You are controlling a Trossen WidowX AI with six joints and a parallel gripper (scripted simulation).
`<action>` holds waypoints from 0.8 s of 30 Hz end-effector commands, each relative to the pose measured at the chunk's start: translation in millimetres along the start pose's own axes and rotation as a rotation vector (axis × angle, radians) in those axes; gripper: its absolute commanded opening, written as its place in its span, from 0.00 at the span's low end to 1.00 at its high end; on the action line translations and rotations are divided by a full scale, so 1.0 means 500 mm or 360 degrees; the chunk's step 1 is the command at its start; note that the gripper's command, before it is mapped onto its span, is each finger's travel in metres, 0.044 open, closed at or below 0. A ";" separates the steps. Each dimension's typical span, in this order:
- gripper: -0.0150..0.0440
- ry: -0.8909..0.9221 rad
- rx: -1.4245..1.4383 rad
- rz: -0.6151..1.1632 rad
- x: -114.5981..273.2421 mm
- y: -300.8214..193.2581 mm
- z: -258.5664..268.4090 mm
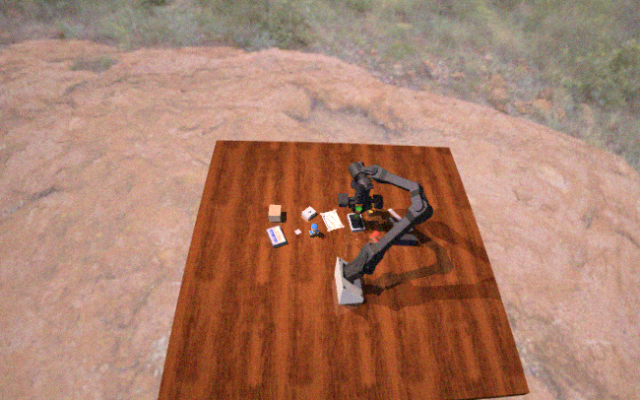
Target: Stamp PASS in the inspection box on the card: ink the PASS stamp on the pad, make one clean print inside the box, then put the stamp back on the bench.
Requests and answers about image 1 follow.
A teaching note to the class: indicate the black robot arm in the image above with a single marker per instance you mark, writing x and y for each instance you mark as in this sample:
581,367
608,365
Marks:
419,212

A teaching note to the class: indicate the peach paper card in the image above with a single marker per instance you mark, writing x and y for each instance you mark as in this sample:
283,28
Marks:
331,220

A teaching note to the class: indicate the pale pink flat bar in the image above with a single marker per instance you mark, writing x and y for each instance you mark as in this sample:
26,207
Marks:
395,215

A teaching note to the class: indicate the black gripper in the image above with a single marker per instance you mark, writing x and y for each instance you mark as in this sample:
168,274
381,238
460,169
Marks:
344,201

